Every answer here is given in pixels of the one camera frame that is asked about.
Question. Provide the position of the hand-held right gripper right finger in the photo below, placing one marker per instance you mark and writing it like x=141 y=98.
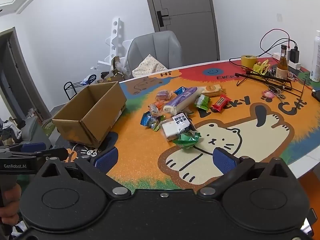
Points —
x=225 y=160

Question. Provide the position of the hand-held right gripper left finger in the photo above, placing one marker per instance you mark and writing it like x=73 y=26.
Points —
x=106 y=159

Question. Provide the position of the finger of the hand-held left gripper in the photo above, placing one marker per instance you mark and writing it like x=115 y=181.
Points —
x=53 y=153
x=32 y=146

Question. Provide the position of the green snack packet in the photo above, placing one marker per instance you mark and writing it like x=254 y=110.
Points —
x=202 y=102
x=187 y=140

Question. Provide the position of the red snack packet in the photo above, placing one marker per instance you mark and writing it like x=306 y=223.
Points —
x=221 y=103

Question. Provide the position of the teal snack packet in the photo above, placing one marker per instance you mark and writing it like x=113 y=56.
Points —
x=149 y=121

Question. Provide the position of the white black-label snack packet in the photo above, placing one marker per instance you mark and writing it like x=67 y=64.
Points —
x=175 y=127

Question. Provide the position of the orange snack packet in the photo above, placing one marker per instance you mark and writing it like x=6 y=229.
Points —
x=156 y=107

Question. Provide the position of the long purple snack packet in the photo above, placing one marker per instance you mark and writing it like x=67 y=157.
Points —
x=181 y=100

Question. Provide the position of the blue snack packet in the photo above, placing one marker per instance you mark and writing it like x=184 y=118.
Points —
x=180 y=90

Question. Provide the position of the pink snack packet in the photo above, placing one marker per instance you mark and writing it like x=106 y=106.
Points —
x=163 y=95

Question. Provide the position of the person's left hand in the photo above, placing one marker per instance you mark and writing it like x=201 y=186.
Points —
x=11 y=205

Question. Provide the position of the grey sofa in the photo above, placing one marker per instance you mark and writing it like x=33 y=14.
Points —
x=35 y=130

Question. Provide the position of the green slipper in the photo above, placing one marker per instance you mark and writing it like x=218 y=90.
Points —
x=48 y=125

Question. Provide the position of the pile of clothes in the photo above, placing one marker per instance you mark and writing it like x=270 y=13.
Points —
x=11 y=130

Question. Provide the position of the colourful cat printed mat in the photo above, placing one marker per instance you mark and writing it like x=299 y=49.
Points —
x=140 y=155

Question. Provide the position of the blue white cloth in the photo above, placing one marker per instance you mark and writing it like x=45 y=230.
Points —
x=86 y=80

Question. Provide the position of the bunch of keys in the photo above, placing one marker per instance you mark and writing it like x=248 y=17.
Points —
x=278 y=93

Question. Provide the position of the cluttered brown cardboard box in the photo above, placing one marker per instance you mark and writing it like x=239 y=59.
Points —
x=117 y=72

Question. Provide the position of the yellow plastic clips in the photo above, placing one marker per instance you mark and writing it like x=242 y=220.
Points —
x=261 y=68

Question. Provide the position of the dotted cream cushion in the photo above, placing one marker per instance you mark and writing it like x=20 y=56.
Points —
x=148 y=67

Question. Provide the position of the yellow tape roll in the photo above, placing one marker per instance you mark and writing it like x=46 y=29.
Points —
x=248 y=60

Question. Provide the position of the amber glass bottle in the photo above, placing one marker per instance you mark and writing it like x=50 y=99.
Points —
x=281 y=67

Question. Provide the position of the black phone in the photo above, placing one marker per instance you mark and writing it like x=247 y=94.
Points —
x=316 y=95

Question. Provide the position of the white power strip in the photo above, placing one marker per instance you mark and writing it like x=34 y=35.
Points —
x=295 y=65

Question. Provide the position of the white holed rack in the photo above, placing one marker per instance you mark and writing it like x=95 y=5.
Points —
x=116 y=40

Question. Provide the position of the grey upholstered chair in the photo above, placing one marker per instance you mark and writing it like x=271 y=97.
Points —
x=160 y=45

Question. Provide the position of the black charger plug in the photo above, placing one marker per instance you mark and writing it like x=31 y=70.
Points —
x=294 y=54

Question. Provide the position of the grey door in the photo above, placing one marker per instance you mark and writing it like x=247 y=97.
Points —
x=190 y=30

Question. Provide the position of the tall white bottle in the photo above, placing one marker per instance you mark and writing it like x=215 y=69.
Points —
x=315 y=60

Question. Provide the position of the white wall switch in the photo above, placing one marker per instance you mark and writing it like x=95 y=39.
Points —
x=279 y=17

